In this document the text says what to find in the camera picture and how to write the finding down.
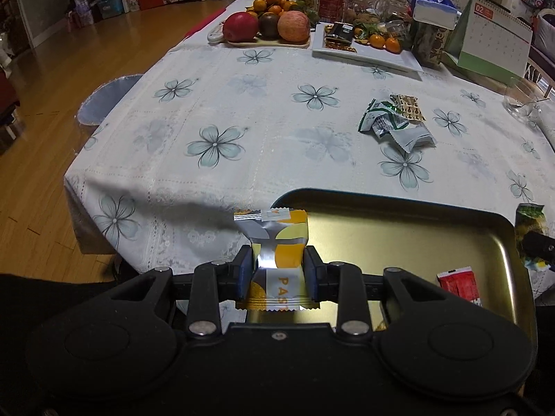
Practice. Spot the blue round stool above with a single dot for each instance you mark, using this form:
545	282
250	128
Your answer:
104	99

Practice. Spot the white rectangular plate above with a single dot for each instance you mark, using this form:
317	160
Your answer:
381	58

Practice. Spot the desk calendar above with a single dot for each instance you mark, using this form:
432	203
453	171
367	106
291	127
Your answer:
494	34

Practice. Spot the brown patterned snack packet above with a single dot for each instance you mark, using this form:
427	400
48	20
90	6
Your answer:
412	108

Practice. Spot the green white snack packet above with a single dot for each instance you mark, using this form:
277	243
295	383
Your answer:
379	119

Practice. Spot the pile of tangerines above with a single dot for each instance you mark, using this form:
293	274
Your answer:
272	0

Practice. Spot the black chocolate packet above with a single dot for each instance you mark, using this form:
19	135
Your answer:
344	32

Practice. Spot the orange silver snack packet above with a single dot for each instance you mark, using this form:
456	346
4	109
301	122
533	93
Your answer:
282	242

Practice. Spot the wooden fruit board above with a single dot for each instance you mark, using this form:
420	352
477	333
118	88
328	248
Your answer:
260	44

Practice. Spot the red apple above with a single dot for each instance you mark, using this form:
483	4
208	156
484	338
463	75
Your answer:
240	27

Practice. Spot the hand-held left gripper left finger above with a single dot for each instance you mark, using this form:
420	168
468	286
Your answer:
246	273

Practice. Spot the pink apple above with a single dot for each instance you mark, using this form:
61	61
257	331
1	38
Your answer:
294	27

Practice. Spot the floral white tablecloth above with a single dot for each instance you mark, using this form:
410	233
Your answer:
260	138

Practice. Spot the gold tin tray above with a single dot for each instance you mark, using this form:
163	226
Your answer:
390	242

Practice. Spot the blue storage box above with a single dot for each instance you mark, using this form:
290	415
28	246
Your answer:
108	5

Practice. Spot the single tangerine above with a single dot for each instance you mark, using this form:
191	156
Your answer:
393	45
377	41

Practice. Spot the dark patterned snack box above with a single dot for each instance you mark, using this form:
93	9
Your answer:
429	45

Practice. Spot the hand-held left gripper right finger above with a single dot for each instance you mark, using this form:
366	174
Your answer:
312	273

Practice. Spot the red white snack packet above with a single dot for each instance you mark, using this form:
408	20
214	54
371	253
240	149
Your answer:
459	284

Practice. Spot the green yellow snack packet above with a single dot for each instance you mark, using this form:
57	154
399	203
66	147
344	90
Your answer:
527	221

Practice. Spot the grey silver snack packet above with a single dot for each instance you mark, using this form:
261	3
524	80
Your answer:
412	138

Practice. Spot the cream framed chaise sofa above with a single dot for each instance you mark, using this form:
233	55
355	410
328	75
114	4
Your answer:
542	58

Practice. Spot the glass bowl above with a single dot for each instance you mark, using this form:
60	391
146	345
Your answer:
520	99

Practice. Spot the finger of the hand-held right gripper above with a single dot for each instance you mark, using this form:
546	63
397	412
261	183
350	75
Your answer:
540	245

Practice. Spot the dark purple fruit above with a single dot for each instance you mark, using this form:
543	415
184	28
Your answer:
269	25

